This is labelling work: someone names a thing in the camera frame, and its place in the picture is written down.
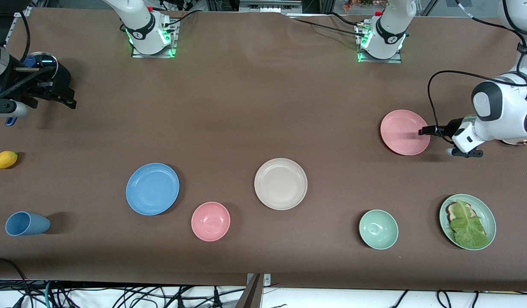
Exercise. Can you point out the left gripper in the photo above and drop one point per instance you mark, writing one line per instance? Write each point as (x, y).
(452, 126)

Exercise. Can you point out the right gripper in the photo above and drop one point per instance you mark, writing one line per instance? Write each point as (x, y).
(58, 79)

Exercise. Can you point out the pink plate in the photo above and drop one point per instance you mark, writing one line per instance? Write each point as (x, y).
(400, 137)

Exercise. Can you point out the blue plate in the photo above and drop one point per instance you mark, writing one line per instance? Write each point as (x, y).
(152, 189)

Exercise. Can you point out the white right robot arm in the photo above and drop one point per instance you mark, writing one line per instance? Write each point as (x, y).
(139, 25)

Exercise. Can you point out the black pot with glass lid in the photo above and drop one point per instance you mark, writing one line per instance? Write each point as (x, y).
(43, 60)

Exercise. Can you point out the toast bread slice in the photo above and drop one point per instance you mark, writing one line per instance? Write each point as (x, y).
(451, 209)

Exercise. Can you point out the white toaster appliance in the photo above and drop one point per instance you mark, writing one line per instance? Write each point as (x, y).
(520, 142)

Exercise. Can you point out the yellow lemon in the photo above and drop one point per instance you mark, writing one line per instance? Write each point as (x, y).
(4, 160)

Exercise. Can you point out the green lettuce leaf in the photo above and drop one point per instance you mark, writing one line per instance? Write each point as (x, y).
(468, 226)

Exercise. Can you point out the green plate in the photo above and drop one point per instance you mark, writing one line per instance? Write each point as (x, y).
(490, 218)

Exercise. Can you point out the green bowl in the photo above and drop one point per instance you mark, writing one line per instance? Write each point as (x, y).
(378, 229)

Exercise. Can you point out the blue plastic cup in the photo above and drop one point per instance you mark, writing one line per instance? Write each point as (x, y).
(25, 223)

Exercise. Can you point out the beige plate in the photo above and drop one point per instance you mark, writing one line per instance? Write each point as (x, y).
(280, 184)

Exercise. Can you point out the pink bowl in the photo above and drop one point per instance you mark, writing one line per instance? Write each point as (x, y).
(210, 221)

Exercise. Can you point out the aluminium table corner bracket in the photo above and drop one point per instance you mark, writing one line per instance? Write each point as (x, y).
(22, 12)

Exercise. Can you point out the aluminium frame rail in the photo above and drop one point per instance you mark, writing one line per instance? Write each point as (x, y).
(269, 6)

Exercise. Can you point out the table edge clamp post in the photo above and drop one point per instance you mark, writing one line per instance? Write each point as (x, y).
(250, 295)

